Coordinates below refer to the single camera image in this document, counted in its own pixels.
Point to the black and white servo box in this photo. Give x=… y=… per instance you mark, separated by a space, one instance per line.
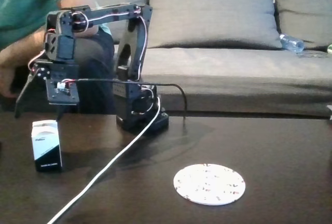
x=46 y=154

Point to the person's left hand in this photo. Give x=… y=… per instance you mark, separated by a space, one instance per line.
x=6 y=76

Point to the person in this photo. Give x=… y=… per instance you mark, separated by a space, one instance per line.
x=20 y=1

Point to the round white speckled coaster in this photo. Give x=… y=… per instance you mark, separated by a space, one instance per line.
x=209 y=184

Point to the grey sofa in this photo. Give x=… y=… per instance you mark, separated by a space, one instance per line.
x=233 y=73

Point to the clear plastic water bottle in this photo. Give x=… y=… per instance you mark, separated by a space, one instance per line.
x=291 y=43

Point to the green object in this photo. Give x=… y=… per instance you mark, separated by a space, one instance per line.
x=329 y=49

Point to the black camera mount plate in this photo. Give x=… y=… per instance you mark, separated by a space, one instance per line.
x=62 y=93

